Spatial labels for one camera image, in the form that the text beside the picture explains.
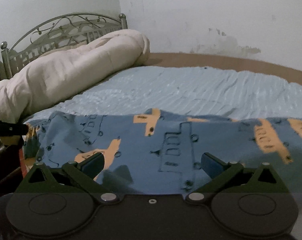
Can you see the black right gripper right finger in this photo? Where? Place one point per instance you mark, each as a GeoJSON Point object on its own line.
{"type": "Point", "coordinates": [234, 177]}

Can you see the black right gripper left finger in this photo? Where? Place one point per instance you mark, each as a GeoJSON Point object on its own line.
{"type": "Point", "coordinates": [71, 177]}

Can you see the brown bed frame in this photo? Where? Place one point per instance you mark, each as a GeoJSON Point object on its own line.
{"type": "Point", "coordinates": [225, 63]}

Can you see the rolled cream comforter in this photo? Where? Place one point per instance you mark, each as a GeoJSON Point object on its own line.
{"type": "Point", "coordinates": [55, 77]}

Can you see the light blue bed quilt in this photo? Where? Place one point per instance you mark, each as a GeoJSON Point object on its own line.
{"type": "Point", "coordinates": [187, 91]}

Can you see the grey metal headboard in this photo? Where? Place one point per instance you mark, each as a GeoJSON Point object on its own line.
{"type": "Point", "coordinates": [56, 33]}

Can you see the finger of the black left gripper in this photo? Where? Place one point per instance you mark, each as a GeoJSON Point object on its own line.
{"type": "Point", "coordinates": [9, 130]}

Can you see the blue orange patterned pants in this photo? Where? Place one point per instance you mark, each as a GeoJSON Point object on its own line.
{"type": "Point", "coordinates": [158, 152]}

